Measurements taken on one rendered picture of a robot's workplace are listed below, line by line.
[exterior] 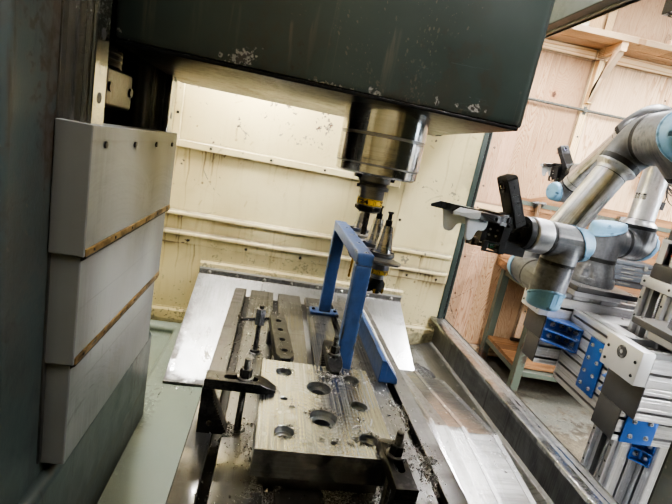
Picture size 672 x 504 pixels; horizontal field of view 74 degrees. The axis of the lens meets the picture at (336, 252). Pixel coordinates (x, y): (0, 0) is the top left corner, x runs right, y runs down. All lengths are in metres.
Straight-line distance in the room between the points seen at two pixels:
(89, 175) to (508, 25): 0.66
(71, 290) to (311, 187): 1.30
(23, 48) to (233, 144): 1.32
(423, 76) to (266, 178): 1.19
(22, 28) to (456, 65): 0.58
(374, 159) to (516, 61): 0.27
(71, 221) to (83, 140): 0.11
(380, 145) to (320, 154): 1.08
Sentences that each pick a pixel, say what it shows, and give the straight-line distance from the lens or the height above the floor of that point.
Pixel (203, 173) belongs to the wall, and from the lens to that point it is 1.90.
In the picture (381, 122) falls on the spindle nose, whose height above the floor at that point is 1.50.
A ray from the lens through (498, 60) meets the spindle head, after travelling 0.82.
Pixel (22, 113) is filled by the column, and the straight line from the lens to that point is 0.62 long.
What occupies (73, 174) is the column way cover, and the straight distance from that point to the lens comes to 0.68.
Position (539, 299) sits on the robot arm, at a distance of 1.08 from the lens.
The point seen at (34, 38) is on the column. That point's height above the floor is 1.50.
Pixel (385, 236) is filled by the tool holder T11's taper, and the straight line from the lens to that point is 1.10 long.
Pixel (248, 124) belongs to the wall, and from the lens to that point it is 1.86.
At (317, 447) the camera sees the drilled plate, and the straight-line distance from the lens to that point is 0.77.
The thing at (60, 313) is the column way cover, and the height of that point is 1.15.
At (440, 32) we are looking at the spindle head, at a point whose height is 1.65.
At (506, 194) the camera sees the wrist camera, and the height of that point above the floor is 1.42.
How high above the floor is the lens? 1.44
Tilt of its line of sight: 12 degrees down
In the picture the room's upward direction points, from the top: 11 degrees clockwise
